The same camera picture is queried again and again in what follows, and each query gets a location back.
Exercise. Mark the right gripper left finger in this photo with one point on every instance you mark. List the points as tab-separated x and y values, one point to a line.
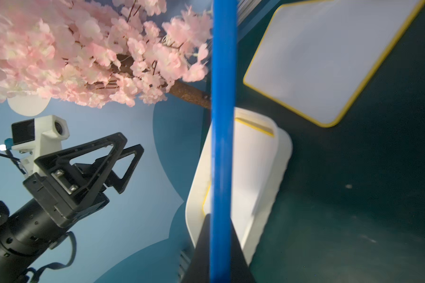
199	268

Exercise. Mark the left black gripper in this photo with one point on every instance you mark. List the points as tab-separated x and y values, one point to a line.
68	193

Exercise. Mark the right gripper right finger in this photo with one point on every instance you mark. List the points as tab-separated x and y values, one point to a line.
239	269

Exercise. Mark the white plastic storage box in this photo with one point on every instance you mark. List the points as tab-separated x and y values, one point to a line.
199	198

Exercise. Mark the blue-edged whiteboard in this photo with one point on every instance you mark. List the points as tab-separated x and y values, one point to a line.
223	87

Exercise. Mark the yellow-edged whiteboard back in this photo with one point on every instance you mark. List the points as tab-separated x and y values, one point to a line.
316	57

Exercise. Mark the yellow-edged whiteboard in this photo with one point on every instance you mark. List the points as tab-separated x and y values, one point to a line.
252	147
316	57

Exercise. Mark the pink cherry blossom tree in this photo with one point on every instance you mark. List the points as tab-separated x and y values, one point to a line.
91	53

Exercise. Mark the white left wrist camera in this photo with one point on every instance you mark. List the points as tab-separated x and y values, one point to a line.
36	137

